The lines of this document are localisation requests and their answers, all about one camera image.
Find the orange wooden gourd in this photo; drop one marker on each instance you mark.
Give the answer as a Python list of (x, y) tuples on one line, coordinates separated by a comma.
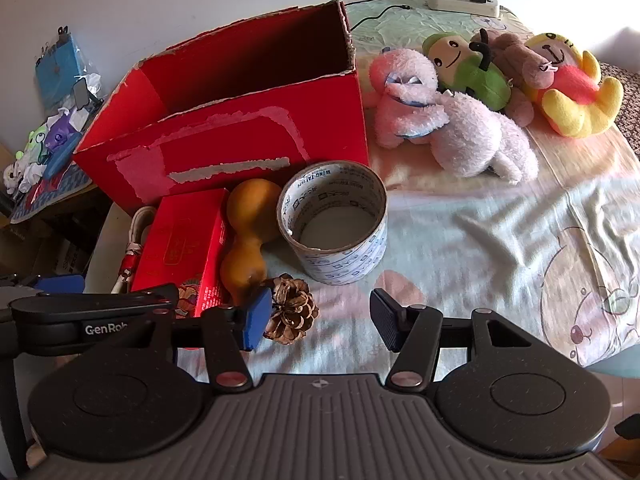
[(250, 205)]

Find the yellow plush toy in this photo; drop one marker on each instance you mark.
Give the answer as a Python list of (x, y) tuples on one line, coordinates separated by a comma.
[(575, 105)]

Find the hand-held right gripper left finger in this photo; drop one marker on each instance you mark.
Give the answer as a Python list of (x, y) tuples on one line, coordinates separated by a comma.
[(256, 322)]

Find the brown pine cone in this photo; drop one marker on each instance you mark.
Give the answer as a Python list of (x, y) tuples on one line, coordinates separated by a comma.
[(290, 310)]

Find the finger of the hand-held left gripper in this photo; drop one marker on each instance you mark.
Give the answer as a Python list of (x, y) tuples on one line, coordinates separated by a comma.
[(60, 283)]

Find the brown plush toy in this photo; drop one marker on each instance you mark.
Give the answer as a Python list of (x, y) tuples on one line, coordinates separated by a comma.
[(515, 55)]

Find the green frog toy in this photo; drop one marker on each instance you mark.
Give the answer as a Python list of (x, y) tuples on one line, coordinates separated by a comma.
[(32, 142)]

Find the blue pouch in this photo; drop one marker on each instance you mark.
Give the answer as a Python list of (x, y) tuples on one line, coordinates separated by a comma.
[(57, 162)]

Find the blue box in plastic bag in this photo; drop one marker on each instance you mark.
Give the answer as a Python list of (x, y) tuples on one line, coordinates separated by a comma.
[(60, 67)]

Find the small white plush toy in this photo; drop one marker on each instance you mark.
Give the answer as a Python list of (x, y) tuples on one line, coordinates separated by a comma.
[(12, 177)]

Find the printed tape roll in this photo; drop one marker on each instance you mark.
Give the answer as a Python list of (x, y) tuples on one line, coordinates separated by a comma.
[(345, 260)]

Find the white power strip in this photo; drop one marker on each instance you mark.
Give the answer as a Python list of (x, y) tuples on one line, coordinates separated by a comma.
[(450, 1)]

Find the printed bed sheet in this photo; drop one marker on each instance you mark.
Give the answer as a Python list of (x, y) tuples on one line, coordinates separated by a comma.
[(475, 240)]

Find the green plush toy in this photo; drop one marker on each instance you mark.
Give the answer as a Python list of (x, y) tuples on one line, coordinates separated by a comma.
[(480, 80)]

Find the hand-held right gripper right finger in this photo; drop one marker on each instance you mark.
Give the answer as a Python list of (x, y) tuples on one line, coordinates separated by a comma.
[(386, 322)]

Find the small red box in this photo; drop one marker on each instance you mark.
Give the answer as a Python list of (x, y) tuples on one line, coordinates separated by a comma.
[(180, 245)]

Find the small grey gadget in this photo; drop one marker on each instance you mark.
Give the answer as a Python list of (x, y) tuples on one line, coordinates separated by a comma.
[(82, 95)]

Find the brown patterned cloth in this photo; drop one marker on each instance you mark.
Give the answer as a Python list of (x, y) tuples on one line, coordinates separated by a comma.
[(627, 90)]

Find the large red cardboard box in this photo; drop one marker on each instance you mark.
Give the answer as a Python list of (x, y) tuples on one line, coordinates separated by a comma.
[(225, 125)]

